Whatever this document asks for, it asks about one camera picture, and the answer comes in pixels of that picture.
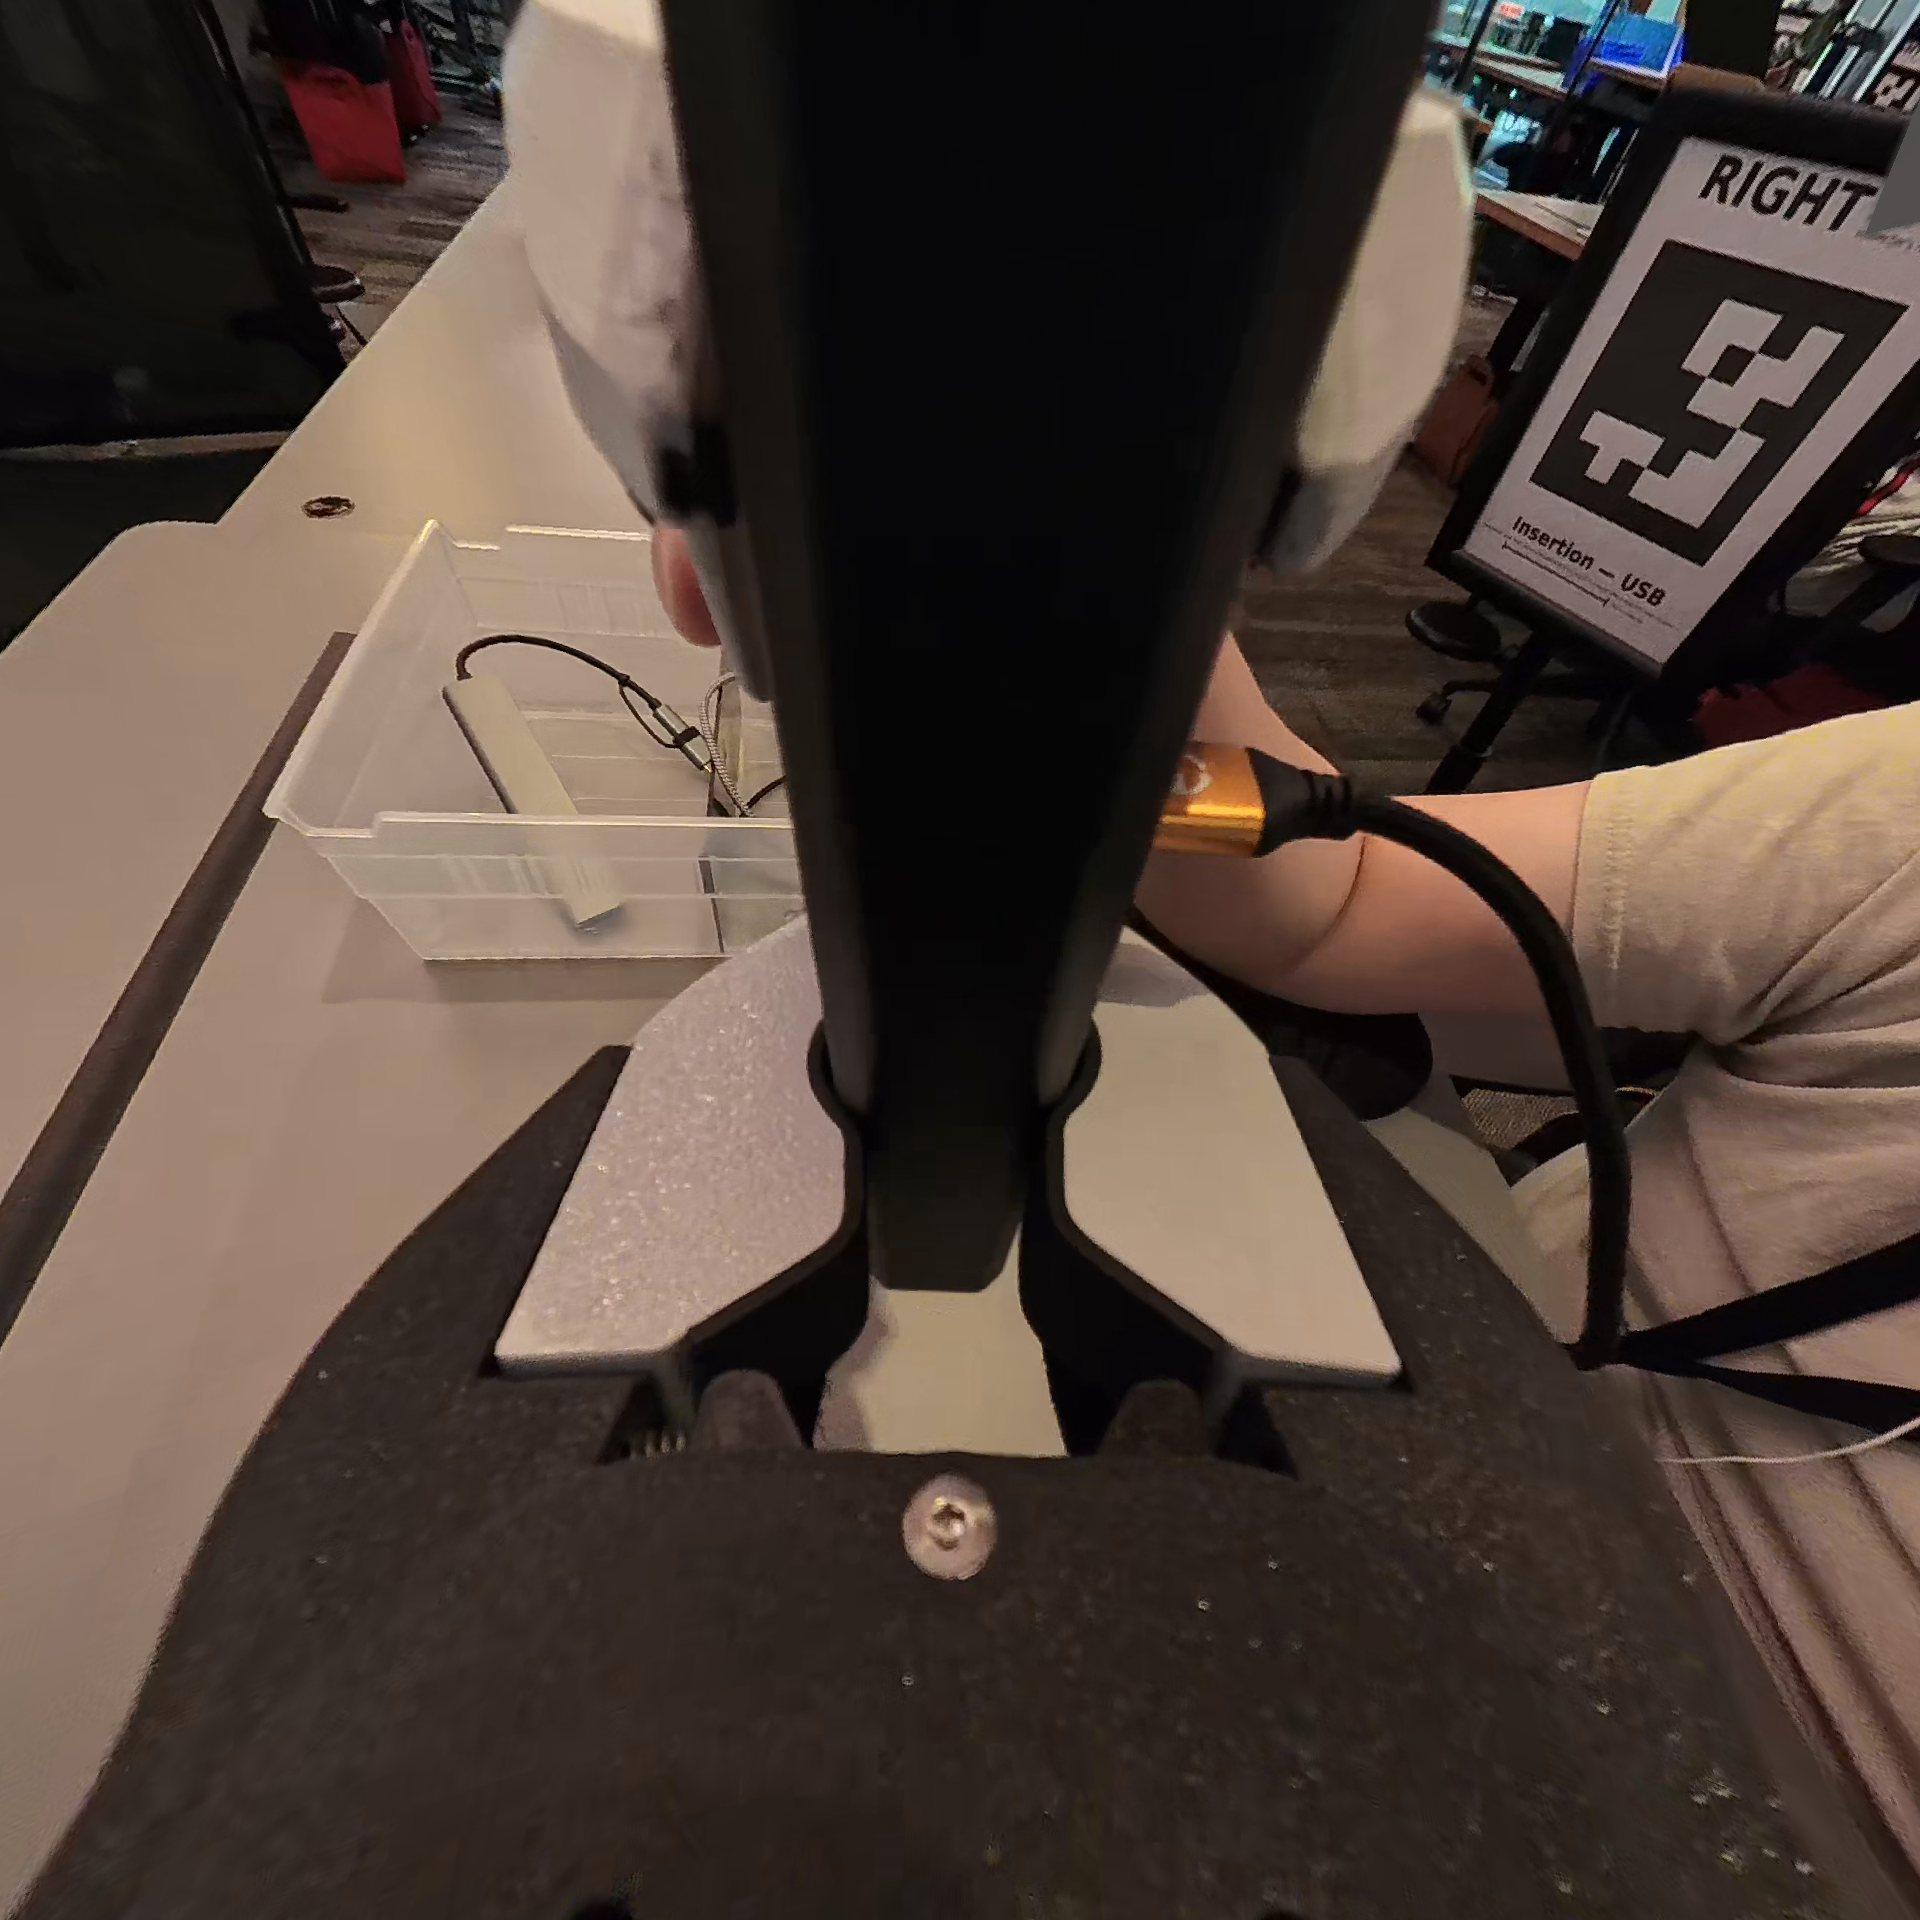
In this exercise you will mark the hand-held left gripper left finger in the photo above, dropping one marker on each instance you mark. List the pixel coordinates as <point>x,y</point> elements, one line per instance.
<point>674,1202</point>

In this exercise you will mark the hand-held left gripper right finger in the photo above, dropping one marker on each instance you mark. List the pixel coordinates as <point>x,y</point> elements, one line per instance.
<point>1214,1184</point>

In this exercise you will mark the clear plastic bin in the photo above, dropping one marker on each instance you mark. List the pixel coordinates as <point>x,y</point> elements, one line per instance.
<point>376,856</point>

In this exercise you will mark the silver slim usb hub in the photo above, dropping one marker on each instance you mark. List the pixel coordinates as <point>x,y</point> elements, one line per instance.
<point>517,765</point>

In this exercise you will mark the black multi-port usb hub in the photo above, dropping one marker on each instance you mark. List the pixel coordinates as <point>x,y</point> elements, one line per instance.
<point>1021,451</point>

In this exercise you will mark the person's right forearm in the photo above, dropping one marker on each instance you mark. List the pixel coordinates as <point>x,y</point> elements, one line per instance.
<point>1396,901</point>

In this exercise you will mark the person's right hand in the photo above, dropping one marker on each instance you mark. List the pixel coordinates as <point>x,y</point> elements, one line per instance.
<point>687,594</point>

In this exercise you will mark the red bag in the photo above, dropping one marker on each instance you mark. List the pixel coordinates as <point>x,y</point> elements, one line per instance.
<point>416,67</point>
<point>345,119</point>

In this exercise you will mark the black easel stand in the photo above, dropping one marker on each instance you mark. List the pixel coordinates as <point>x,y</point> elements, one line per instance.
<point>1516,704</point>

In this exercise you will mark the black stool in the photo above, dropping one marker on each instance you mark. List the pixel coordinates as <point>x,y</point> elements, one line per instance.
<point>1460,630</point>

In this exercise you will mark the framed marker sign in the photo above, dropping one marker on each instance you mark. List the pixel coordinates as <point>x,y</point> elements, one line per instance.
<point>1725,390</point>

